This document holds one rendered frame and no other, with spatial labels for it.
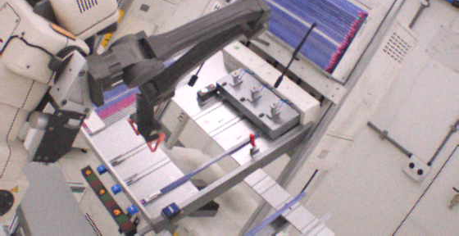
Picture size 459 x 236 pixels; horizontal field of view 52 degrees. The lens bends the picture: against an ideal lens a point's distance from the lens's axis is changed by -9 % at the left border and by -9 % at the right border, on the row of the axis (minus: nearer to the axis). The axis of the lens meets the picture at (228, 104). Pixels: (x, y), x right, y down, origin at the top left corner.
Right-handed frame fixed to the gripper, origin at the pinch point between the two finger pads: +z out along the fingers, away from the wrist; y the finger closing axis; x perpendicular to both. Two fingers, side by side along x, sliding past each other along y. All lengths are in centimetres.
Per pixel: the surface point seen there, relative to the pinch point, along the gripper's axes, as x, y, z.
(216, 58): -55, 35, 6
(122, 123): -4.9, 26.9, 14.0
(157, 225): 8.6, -20.7, 17.2
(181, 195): -4.2, -15.6, 14.4
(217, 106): -38.3, 10.7, 8.6
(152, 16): -76, 125, 33
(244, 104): -42.4, 0.3, 2.0
